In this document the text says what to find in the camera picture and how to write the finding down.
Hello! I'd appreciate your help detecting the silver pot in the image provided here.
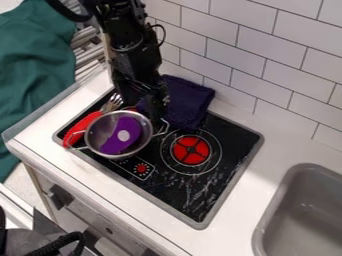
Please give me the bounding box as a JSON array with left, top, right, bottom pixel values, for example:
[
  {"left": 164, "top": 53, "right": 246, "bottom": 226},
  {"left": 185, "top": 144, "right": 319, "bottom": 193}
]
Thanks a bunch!
[{"left": 68, "top": 109, "right": 171, "bottom": 160}]

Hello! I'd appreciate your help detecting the grey metal rack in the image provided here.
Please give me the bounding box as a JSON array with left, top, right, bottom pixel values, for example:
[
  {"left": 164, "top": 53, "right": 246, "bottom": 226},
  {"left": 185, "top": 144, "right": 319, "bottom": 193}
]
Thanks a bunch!
[{"left": 68, "top": 16, "right": 110, "bottom": 83}]

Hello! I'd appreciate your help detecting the red toy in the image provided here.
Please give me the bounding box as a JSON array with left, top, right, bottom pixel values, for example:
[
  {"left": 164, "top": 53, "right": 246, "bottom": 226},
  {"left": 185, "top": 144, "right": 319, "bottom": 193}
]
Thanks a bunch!
[{"left": 61, "top": 106, "right": 139, "bottom": 149}]

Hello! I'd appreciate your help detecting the black cable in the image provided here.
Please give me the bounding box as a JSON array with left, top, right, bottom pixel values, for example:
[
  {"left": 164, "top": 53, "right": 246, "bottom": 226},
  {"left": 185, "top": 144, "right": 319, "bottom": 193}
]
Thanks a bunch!
[{"left": 21, "top": 231, "right": 87, "bottom": 256}]

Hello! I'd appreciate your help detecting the purple toy eggplant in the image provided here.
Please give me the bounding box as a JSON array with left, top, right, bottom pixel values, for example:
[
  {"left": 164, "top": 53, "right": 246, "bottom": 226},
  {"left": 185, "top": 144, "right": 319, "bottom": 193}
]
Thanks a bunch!
[{"left": 97, "top": 116, "right": 145, "bottom": 156}]

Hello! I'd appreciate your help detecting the silver fork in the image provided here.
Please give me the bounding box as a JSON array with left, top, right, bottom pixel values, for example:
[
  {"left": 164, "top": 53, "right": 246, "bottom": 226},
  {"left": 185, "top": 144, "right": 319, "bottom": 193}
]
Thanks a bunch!
[{"left": 98, "top": 93, "right": 126, "bottom": 115}]

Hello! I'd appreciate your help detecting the purple cloth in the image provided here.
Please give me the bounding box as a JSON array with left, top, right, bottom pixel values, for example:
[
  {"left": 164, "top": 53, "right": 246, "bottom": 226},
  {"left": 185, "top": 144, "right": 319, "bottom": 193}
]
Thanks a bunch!
[{"left": 134, "top": 74, "right": 217, "bottom": 132}]

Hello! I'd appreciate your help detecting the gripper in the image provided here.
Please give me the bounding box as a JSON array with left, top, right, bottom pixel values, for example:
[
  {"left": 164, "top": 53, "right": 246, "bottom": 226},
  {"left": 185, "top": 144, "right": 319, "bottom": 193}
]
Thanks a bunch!
[{"left": 108, "top": 65, "right": 173, "bottom": 129}]

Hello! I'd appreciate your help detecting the toy stove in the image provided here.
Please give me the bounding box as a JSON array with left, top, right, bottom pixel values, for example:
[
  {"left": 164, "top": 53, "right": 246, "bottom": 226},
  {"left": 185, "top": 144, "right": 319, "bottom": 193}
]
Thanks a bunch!
[{"left": 50, "top": 87, "right": 266, "bottom": 231}]

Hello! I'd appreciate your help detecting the toy sink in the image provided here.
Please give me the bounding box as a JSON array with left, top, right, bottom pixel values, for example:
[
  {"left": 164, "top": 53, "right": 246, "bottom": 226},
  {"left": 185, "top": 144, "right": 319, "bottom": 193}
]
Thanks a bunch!
[{"left": 249, "top": 162, "right": 342, "bottom": 256}]

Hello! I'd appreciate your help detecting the green cloth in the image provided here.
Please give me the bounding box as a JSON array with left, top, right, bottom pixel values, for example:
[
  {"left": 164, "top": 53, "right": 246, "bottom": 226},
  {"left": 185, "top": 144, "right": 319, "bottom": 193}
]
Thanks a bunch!
[{"left": 0, "top": 0, "right": 78, "bottom": 184}]

